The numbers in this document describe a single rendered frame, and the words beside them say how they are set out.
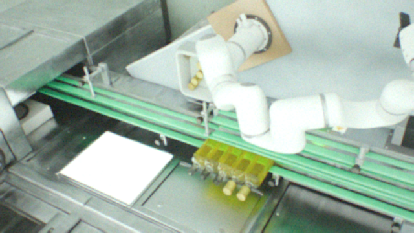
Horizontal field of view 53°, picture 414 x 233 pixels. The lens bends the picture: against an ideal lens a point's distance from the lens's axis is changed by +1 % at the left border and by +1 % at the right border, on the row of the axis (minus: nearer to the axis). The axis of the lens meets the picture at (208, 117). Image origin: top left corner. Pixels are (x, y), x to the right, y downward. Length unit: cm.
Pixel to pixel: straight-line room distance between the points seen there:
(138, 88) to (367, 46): 107
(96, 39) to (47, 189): 83
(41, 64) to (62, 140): 39
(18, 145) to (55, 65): 41
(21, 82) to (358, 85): 142
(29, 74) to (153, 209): 85
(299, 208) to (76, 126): 121
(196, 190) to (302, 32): 75
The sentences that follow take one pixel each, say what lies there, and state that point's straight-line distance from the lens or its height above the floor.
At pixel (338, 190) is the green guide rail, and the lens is 161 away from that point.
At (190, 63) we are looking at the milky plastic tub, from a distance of 180.
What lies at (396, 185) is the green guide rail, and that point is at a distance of 155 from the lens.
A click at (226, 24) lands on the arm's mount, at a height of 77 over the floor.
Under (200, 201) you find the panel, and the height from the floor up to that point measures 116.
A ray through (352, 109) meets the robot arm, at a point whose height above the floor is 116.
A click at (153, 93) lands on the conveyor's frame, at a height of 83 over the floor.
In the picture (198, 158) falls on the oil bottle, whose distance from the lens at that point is 163.
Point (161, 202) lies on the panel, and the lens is 170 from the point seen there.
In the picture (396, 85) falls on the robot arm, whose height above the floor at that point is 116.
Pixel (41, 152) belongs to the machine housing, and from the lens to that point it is 217.
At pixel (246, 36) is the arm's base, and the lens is 146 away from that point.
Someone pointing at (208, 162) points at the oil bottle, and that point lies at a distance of 160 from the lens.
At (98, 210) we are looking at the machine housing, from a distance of 175.
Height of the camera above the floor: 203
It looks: 41 degrees down
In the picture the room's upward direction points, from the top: 138 degrees counter-clockwise
